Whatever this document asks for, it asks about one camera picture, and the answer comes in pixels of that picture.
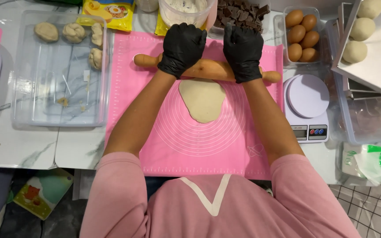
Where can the person's right hand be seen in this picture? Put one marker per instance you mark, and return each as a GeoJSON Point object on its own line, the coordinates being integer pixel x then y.
{"type": "Point", "coordinates": [243, 53]}

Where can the person's left fingers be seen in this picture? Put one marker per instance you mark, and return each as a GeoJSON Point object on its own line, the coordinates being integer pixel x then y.
{"type": "Point", "coordinates": [184, 31]}

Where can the white and green plastic bag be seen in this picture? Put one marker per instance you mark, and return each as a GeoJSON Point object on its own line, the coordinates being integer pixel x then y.
{"type": "Point", "coordinates": [369, 162]}

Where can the stack of metal trays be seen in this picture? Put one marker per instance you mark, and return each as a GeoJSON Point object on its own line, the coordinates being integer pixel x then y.
{"type": "Point", "coordinates": [359, 89]}

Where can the colourful picture book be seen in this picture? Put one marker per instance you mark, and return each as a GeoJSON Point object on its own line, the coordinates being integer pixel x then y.
{"type": "Point", "coordinates": [43, 195]}

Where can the round beige dough piece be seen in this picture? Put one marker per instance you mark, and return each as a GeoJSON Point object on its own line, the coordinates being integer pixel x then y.
{"type": "Point", "coordinates": [46, 31]}

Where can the dough crumbs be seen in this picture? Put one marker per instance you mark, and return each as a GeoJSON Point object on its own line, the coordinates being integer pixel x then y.
{"type": "Point", "coordinates": [63, 101]}

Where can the lumpy beige dough piece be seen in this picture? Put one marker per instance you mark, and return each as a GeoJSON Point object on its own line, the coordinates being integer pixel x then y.
{"type": "Point", "coordinates": [95, 58]}

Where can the person's right fingers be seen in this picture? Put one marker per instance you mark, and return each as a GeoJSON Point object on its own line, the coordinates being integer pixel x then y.
{"type": "Point", "coordinates": [243, 33]}

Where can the pink silicone baking mat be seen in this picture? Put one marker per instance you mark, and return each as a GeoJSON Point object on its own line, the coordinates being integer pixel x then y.
{"type": "Point", "coordinates": [197, 145]}

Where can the group of brown eggs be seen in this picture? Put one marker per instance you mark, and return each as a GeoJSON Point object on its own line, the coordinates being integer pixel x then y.
{"type": "Point", "coordinates": [301, 36]}

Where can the knotted beige dough piece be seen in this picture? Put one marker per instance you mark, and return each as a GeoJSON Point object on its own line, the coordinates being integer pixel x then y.
{"type": "Point", "coordinates": [74, 32]}

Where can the person's pink shirt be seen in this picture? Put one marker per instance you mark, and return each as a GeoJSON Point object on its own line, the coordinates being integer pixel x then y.
{"type": "Point", "coordinates": [217, 205]}

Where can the person's left hand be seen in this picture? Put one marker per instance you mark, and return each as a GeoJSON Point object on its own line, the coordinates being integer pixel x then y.
{"type": "Point", "coordinates": [180, 49]}

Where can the white grid-patterned cloth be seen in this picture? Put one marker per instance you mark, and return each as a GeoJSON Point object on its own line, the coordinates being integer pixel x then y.
{"type": "Point", "coordinates": [375, 211]}

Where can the smooth dough ball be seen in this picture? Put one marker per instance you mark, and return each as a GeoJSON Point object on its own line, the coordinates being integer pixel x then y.
{"type": "Point", "coordinates": [370, 8]}
{"type": "Point", "coordinates": [362, 29]}
{"type": "Point", "coordinates": [355, 52]}

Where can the flattened beige dough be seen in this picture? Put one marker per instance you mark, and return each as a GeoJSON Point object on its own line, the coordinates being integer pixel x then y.
{"type": "Point", "coordinates": [202, 100]}

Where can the clear plastic tray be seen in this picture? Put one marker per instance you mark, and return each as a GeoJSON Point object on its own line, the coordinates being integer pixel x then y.
{"type": "Point", "coordinates": [45, 82]}

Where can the wooden rolling pin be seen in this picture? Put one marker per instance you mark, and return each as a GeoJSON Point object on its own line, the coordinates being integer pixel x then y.
{"type": "Point", "coordinates": [210, 68]}

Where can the clear egg container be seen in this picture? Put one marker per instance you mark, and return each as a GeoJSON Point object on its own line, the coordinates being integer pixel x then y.
{"type": "Point", "coordinates": [319, 33]}

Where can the folded beige dough piece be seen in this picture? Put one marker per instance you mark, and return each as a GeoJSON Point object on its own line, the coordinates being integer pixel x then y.
{"type": "Point", "coordinates": [97, 34]}

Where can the white round container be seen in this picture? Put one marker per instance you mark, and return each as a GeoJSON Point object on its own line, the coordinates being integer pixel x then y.
{"type": "Point", "coordinates": [147, 4]}

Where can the clear chocolate container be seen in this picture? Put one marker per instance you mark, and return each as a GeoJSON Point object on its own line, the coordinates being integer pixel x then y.
{"type": "Point", "coordinates": [266, 19]}

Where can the clear tub of flour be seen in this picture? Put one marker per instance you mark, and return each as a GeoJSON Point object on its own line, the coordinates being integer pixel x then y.
{"type": "Point", "coordinates": [185, 11]}

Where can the large clear plastic box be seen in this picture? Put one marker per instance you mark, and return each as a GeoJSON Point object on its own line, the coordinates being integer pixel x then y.
{"type": "Point", "coordinates": [365, 122]}

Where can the heap of chocolate chunks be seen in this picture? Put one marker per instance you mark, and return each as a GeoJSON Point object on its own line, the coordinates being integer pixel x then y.
{"type": "Point", "coordinates": [240, 15]}

